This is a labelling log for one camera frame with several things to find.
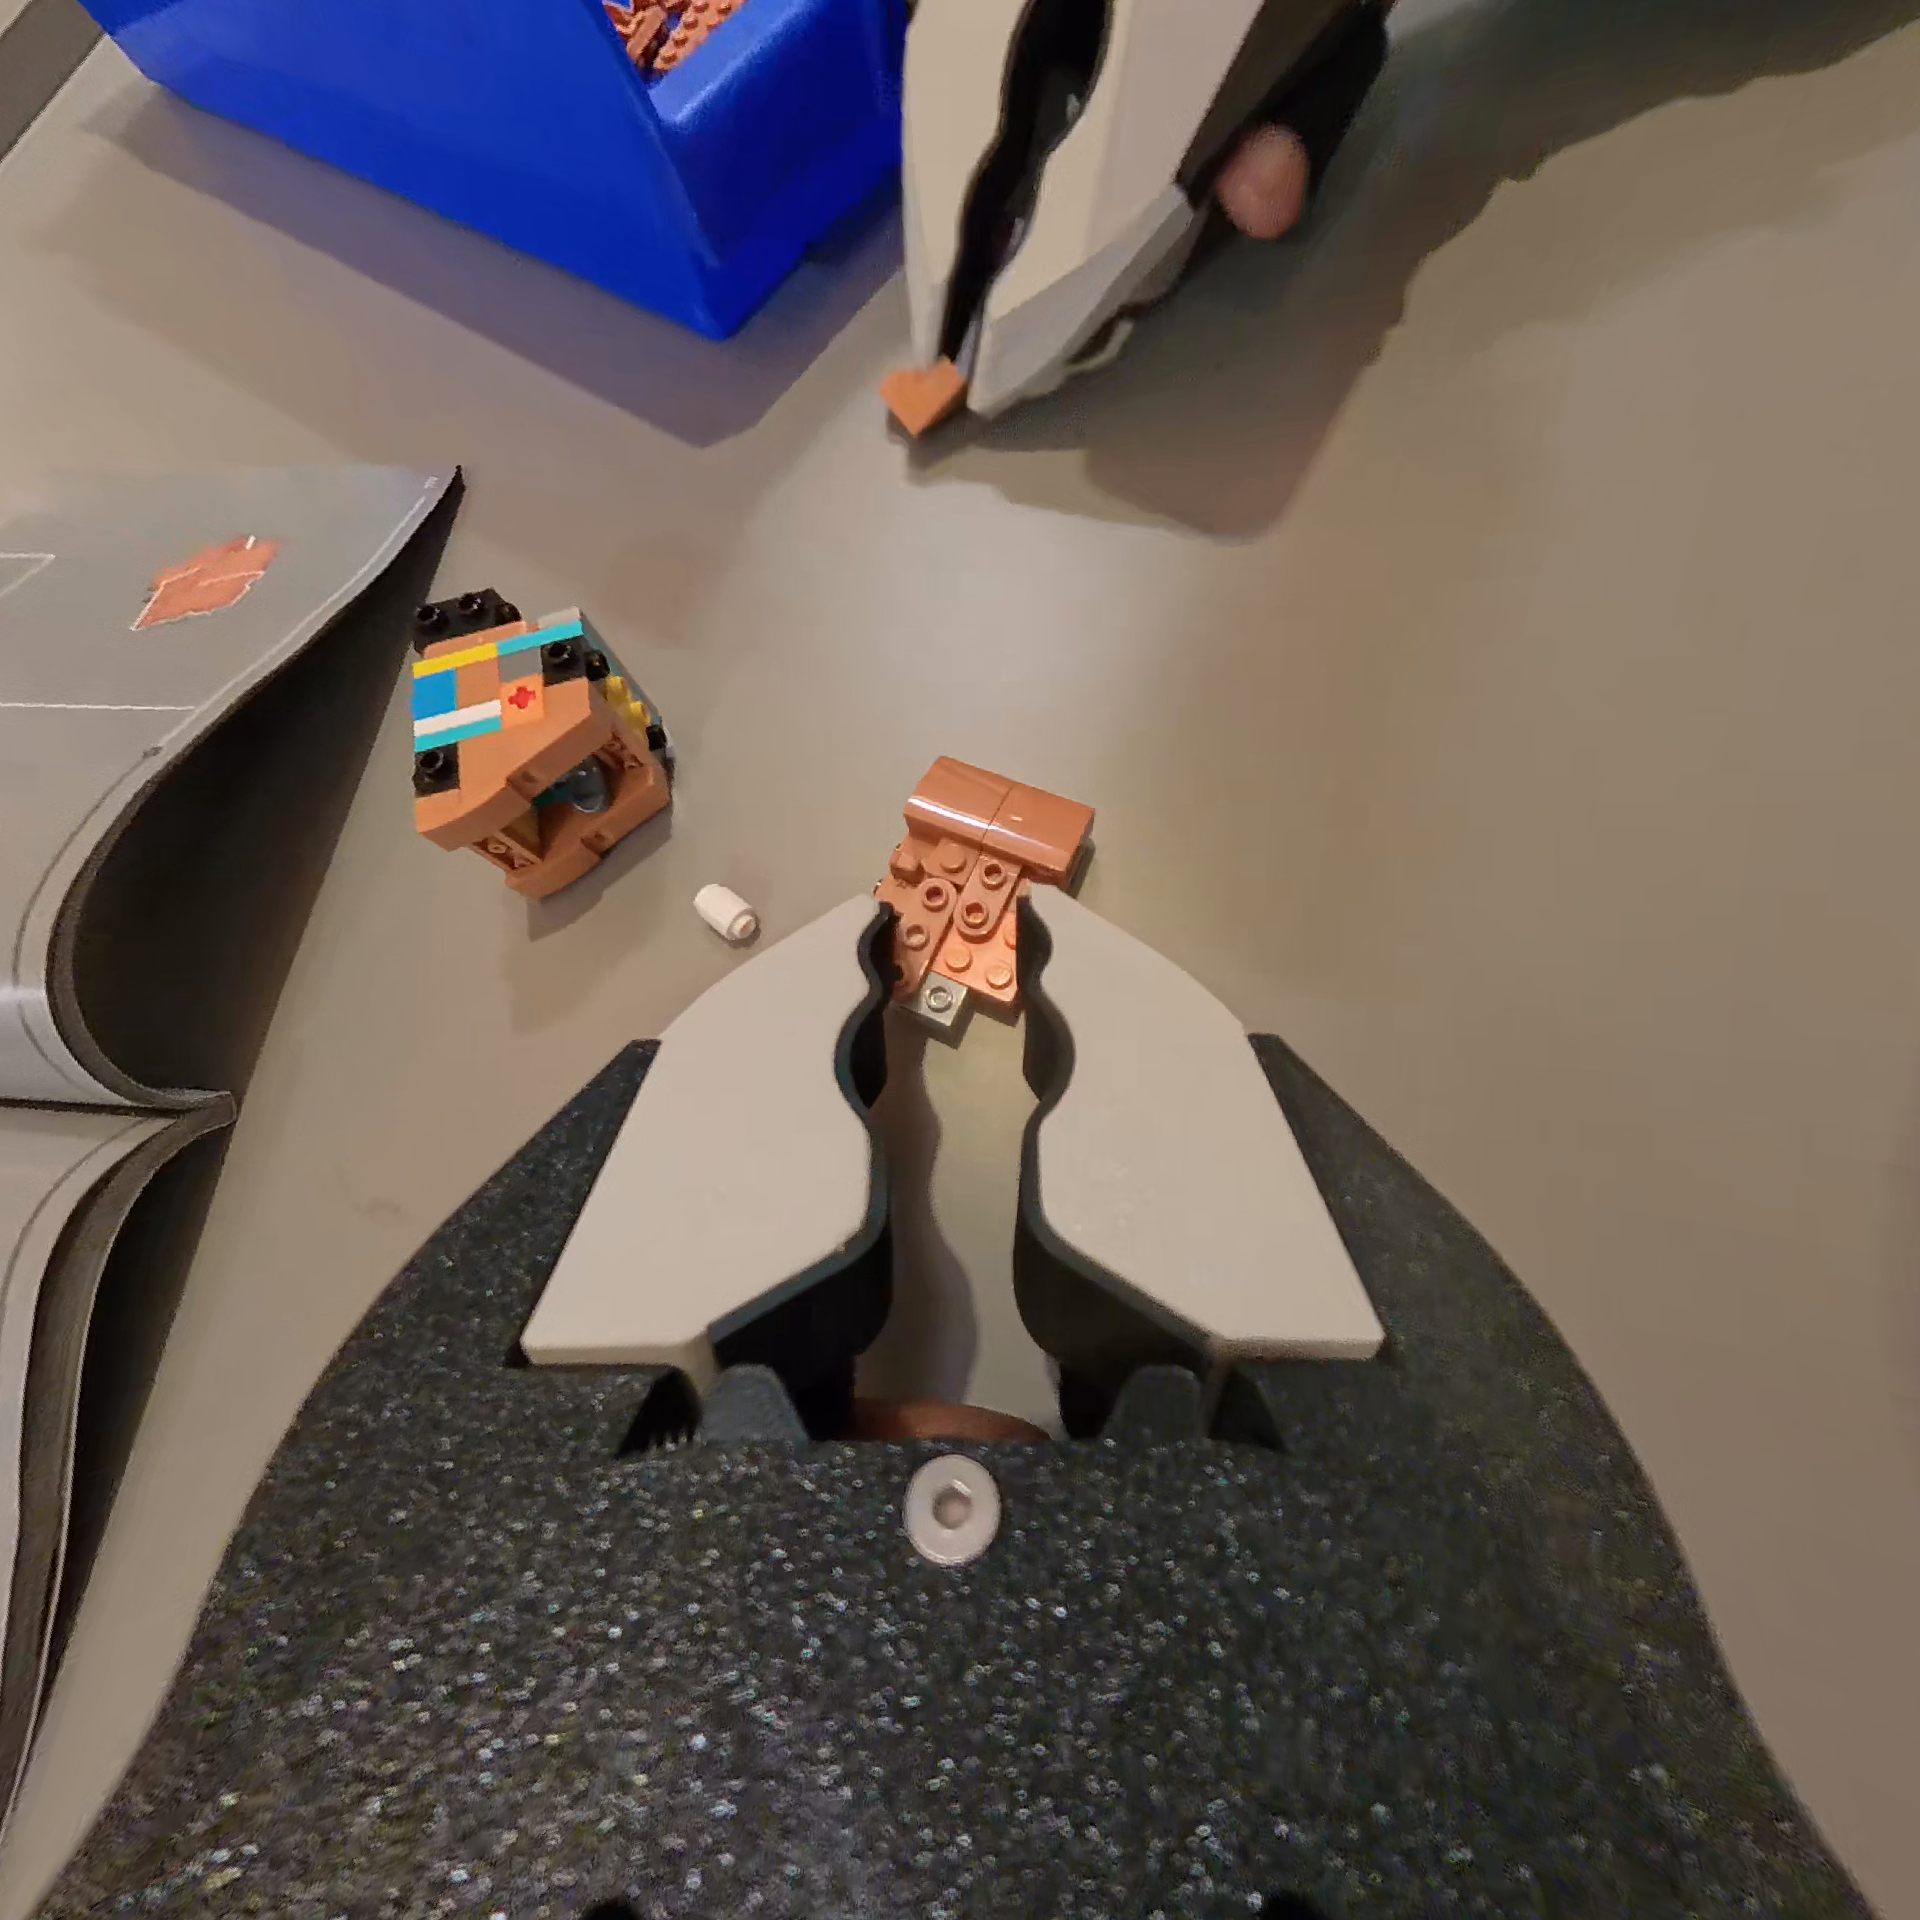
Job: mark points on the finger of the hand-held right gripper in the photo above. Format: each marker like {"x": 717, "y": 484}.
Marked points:
{"x": 938, "y": 194}
{"x": 1153, "y": 106}

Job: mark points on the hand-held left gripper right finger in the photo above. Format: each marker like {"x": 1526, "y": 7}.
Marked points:
{"x": 1200, "y": 1171}

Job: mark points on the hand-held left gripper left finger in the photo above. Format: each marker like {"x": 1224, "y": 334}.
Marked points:
{"x": 719, "y": 1171}

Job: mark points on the small brown brick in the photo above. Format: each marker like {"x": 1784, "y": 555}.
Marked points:
{"x": 921, "y": 396}

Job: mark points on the small white round brick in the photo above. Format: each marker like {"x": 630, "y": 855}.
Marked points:
{"x": 724, "y": 913}

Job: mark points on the brown brick assembly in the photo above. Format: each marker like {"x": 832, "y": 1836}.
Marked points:
{"x": 975, "y": 900}

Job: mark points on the loose brown bricks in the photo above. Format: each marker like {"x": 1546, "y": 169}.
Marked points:
{"x": 672, "y": 28}

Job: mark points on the multicoloured brick model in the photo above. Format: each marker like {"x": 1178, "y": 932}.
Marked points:
{"x": 510, "y": 737}

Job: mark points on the large blue storage bin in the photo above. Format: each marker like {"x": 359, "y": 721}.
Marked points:
{"x": 452, "y": 135}

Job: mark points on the grey instruction booklet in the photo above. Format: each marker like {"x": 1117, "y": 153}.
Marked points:
{"x": 180, "y": 674}

